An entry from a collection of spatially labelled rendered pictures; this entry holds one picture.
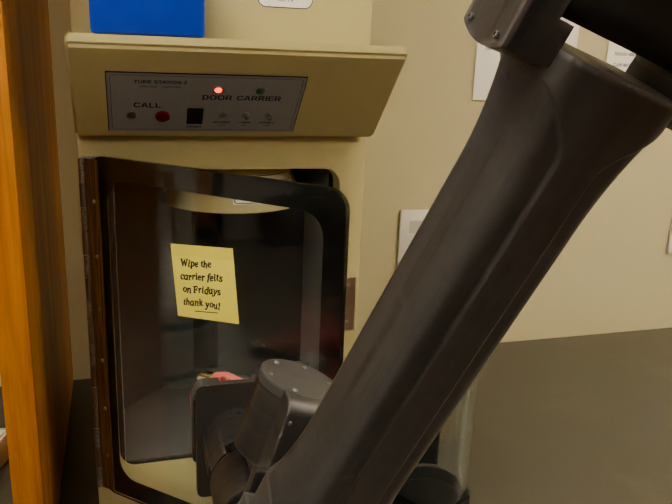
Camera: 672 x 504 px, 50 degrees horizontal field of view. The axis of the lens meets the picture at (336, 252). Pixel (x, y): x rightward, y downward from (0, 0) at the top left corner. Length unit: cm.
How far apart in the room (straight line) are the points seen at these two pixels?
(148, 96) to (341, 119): 21
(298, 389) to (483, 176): 22
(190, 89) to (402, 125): 67
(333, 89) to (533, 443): 65
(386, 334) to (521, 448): 81
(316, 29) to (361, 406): 54
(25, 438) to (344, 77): 49
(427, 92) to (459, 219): 103
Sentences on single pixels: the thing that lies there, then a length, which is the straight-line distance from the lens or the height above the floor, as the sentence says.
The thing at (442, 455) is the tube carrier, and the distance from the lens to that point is 90.
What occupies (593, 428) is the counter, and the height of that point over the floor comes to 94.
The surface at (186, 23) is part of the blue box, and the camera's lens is 69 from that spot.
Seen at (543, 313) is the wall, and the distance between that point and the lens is 158.
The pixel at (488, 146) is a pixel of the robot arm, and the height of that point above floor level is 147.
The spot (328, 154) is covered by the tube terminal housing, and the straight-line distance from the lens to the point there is 84.
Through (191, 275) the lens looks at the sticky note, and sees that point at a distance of 73.
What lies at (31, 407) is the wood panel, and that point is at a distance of 80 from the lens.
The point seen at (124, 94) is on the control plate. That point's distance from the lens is 73.
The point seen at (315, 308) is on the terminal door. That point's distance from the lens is 65.
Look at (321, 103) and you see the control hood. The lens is 76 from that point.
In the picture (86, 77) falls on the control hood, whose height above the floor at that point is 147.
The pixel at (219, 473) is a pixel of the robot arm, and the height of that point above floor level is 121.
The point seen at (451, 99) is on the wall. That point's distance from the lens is 137.
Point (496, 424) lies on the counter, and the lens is 120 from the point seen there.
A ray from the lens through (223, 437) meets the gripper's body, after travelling 56.
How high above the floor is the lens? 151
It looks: 16 degrees down
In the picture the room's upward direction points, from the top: 2 degrees clockwise
